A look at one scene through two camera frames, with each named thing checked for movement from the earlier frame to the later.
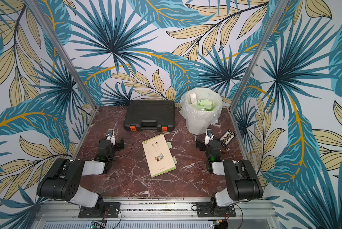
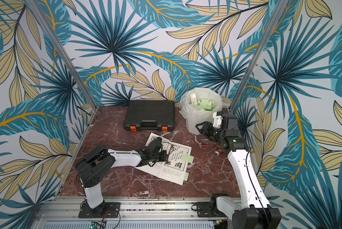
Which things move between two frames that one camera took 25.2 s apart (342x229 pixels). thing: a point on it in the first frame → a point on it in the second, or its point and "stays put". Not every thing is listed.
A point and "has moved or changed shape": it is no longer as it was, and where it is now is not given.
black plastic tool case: (152, 115) stays put
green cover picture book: (157, 155) has moved or changed shape
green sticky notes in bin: (204, 105) stays put
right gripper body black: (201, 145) → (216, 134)
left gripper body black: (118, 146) → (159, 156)
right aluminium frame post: (255, 60) stays put
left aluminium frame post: (37, 5) stays put
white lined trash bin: (201, 107) stays put
